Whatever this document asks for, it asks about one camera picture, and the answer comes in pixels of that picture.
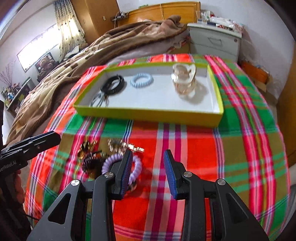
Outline amber beaded hair tie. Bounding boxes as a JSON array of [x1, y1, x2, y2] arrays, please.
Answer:
[[81, 150, 110, 179]]

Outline purple spiral hair tie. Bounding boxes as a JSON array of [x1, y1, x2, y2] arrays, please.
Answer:
[[101, 153, 143, 187]]

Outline grey elastic hair ties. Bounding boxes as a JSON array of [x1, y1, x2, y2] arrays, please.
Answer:
[[90, 92, 110, 108]]

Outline black leather bracelet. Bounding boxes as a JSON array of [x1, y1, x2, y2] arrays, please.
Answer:
[[100, 74, 125, 96]]

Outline light blue spiral hair tie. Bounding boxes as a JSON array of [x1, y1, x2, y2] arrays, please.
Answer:
[[129, 72, 155, 88]]

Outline clear pink hair claw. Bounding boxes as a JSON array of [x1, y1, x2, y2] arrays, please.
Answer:
[[171, 63, 196, 95]]

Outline brown fleece blanket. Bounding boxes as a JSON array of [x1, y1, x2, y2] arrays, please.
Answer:
[[6, 15, 187, 145]]

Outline colourful plaid tablecloth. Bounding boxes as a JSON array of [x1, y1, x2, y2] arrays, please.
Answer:
[[25, 54, 290, 240]]

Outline teddy bear picture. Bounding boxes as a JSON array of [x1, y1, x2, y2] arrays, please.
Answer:
[[35, 52, 59, 74]]

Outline dotted curtain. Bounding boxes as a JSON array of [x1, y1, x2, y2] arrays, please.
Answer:
[[53, 0, 86, 62]]

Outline green shallow cardboard box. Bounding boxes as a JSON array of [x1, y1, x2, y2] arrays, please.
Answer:
[[73, 62, 224, 128]]

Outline wooden door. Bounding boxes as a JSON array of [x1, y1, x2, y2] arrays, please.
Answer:
[[277, 47, 296, 167]]

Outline wooden wardrobe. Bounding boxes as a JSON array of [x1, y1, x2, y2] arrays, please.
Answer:
[[71, 0, 119, 45]]

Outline orange storage box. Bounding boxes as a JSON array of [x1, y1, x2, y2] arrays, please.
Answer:
[[240, 61, 269, 84]]

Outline white bedside cabinet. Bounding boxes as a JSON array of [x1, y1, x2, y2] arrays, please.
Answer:
[[187, 23, 242, 62]]

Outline drinking glass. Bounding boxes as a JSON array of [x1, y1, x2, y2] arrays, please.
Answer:
[[200, 11, 211, 25]]

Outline wooden headboard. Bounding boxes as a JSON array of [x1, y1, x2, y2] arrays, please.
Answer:
[[116, 1, 201, 27]]

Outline gold flower hair tie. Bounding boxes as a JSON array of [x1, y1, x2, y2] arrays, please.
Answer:
[[76, 139, 98, 160]]

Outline gold chain hair clip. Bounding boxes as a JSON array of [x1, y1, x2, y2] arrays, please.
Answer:
[[107, 138, 144, 155]]

